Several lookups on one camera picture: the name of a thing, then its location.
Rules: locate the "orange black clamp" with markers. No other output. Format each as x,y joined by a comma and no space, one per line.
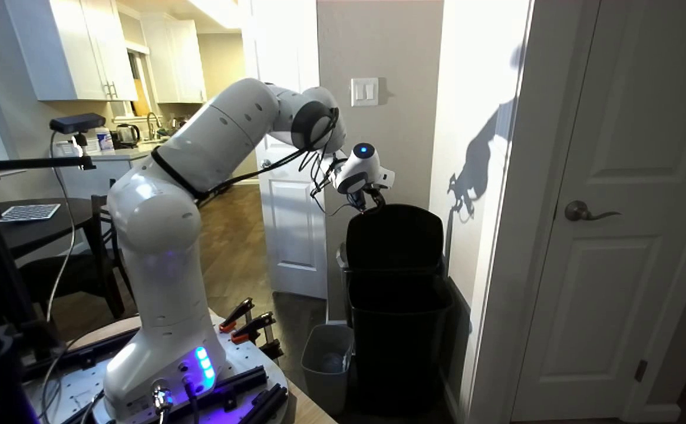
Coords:
252,327
236,314

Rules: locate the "gray tablet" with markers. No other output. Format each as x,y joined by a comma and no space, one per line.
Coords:
28,213

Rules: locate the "black camera stand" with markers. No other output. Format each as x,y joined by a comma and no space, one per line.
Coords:
3,260

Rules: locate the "white panel door with lever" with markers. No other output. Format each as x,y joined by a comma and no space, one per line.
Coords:
616,298

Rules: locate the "dark door hinge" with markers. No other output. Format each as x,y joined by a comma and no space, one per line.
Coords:
639,371

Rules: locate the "white light switch plate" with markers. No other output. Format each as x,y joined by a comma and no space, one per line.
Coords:
364,93

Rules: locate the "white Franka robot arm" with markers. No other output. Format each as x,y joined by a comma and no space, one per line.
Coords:
160,237

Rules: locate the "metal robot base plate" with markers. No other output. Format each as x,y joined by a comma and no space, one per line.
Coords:
67,385

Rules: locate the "black aluminium rail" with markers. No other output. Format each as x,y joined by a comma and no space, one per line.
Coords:
263,404
227,386

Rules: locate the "black lidded trash bin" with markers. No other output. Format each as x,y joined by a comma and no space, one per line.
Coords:
397,314

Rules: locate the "small gray wastebasket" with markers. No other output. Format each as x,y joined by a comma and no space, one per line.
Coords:
329,356

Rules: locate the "black kettle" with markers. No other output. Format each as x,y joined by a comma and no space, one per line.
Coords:
124,135

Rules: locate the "dark wooden table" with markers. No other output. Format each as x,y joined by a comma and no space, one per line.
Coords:
20,237

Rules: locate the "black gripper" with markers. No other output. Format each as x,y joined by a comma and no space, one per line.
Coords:
366,195

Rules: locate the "white upper kitchen cabinets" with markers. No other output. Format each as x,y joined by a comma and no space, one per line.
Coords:
72,47

